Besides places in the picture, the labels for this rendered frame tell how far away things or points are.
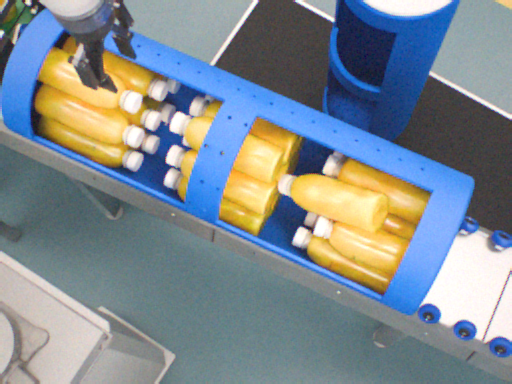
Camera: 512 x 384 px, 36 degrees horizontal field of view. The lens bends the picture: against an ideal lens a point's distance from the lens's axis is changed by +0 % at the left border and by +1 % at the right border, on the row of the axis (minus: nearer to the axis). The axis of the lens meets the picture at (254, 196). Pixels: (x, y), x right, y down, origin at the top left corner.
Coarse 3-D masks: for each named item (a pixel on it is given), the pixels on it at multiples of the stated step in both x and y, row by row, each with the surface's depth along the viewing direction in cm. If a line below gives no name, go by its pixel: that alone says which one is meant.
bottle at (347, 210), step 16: (304, 176) 146; (320, 176) 145; (288, 192) 148; (304, 192) 144; (320, 192) 142; (336, 192) 140; (352, 192) 139; (368, 192) 138; (304, 208) 146; (320, 208) 142; (336, 208) 139; (352, 208) 137; (368, 208) 136; (384, 208) 139; (352, 224) 139; (368, 224) 136
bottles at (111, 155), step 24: (48, 120) 157; (144, 120) 156; (168, 120) 164; (72, 144) 156; (96, 144) 155; (120, 144) 156; (144, 144) 162; (288, 168) 152; (240, 216) 150; (264, 216) 150; (312, 216) 156; (312, 240) 149; (336, 264) 147; (360, 264) 146; (384, 288) 146
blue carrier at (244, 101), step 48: (48, 48) 144; (144, 48) 147; (0, 96) 148; (192, 96) 165; (240, 96) 142; (48, 144) 153; (240, 144) 138; (336, 144) 138; (384, 144) 142; (144, 192) 151; (192, 192) 142; (432, 192) 136; (288, 240) 157; (432, 240) 132
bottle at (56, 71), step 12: (48, 60) 147; (60, 60) 147; (48, 72) 147; (60, 72) 146; (72, 72) 146; (108, 72) 147; (48, 84) 150; (60, 84) 147; (72, 84) 146; (120, 84) 147; (84, 96) 147; (96, 96) 146; (108, 96) 146; (120, 96) 146; (108, 108) 148
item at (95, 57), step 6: (102, 42) 119; (102, 48) 120; (90, 54) 122; (96, 54) 121; (102, 54) 121; (90, 60) 123; (96, 60) 122; (102, 60) 123; (96, 66) 124; (102, 66) 124; (96, 72) 125; (102, 72) 125; (102, 78) 126
